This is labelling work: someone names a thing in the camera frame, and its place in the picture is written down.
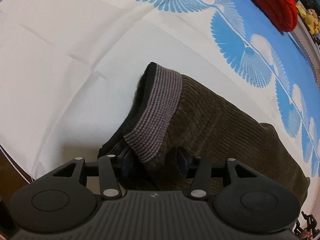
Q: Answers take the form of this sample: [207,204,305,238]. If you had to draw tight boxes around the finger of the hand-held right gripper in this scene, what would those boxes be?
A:
[294,210,319,240]

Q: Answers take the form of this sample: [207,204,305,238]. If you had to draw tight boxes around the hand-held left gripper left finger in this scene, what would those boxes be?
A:
[50,148,133,199]

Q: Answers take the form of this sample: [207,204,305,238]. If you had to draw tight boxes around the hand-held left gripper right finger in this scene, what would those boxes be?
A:
[176,147,259,199]

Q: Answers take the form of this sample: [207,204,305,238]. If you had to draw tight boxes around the brown corduroy pants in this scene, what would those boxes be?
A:
[97,62,311,206]

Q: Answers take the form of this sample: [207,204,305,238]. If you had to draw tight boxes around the blue white printed bedsheet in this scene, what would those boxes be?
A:
[0,0,320,230]

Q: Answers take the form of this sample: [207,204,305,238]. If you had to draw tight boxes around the yellow plush toy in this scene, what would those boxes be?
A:
[296,2,320,34]

